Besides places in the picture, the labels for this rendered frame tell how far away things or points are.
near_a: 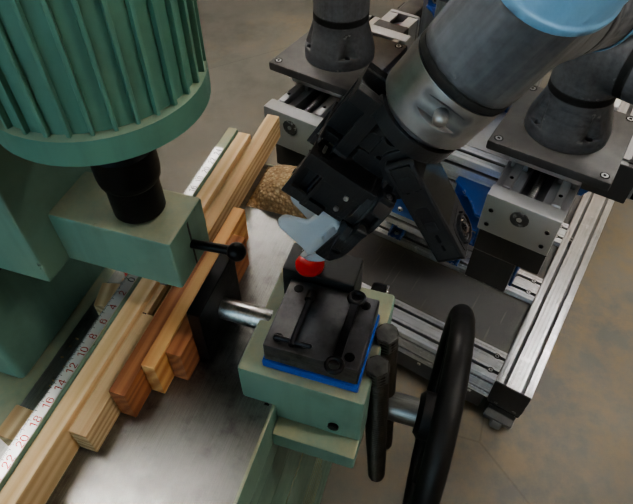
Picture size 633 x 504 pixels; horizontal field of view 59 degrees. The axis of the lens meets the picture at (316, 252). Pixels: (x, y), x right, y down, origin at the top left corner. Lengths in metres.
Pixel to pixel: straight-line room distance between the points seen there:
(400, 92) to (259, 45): 2.64
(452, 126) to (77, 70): 0.24
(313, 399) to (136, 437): 0.19
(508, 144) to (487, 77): 0.74
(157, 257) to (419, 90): 0.31
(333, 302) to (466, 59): 0.30
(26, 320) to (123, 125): 0.43
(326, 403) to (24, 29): 0.41
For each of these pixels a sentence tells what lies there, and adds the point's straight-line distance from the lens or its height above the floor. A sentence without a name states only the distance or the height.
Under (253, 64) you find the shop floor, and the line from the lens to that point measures 2.87.
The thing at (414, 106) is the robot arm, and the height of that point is 1.25.
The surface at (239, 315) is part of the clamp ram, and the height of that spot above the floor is 0.96.
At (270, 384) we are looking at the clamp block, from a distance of 0.59.
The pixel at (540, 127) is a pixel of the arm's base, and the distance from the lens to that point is 1.12.
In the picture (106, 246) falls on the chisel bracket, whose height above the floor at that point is 1.04.
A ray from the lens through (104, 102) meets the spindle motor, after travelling 0.42.
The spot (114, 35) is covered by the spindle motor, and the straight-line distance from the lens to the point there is 0.39.
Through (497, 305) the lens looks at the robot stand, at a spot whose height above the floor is 0.21.
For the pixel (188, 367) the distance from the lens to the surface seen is 0.64.
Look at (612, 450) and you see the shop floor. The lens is 1.76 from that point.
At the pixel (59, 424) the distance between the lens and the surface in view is 0.62.
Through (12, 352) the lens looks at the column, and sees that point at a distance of 0.80.
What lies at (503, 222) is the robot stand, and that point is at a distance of 1.09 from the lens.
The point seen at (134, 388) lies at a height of 0.94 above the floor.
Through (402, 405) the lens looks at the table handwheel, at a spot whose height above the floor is 0.83.
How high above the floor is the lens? 1.47
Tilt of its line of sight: 49 degrees down
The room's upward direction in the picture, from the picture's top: straight up
